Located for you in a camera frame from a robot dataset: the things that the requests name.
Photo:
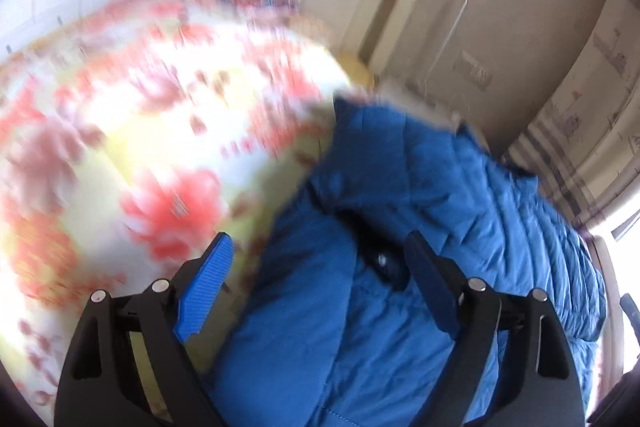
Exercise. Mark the wall socket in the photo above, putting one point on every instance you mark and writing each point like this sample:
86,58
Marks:
474,68

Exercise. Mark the beige pillow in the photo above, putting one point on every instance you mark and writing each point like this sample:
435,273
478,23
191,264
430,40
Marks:
311,27

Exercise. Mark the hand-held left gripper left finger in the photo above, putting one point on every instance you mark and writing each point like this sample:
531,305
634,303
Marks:
205,287

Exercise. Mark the blue puffer jacket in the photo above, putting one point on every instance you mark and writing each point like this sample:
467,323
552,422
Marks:
400,167

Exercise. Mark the floral bed sheet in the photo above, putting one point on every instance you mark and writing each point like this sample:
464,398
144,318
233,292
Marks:
150,107

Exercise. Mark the yellow mattress pad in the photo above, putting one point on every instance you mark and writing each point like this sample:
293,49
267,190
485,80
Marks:
357,69

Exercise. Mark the striped curtain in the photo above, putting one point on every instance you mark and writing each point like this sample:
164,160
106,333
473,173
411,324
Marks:
550,167

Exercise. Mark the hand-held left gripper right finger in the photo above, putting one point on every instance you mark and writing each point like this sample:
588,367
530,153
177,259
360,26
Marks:
436,292

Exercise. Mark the patterned pillow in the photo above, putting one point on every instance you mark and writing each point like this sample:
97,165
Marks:
255,0

